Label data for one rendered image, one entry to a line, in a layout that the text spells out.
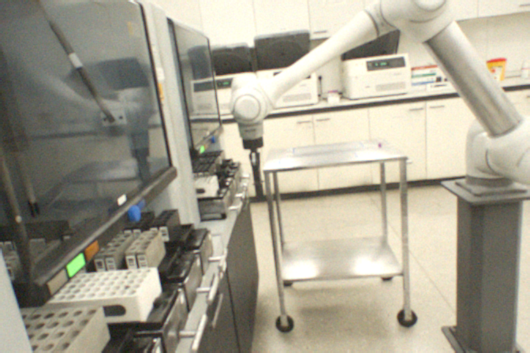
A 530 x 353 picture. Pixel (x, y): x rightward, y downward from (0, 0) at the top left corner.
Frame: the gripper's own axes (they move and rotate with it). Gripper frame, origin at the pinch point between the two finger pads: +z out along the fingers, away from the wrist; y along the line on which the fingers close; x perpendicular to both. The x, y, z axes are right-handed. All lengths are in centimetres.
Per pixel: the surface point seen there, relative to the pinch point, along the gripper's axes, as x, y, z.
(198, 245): -12.8, 45.6, -1.8
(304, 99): 33, -230, -15
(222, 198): -12.8, 5.5, -1.0
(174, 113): -20.8, 17.1, -32.6
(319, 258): 22, -47, 52
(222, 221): -13.3, 8.3, 6.4
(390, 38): 121, -263, -60
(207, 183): -17.3, 3.9, -6.6
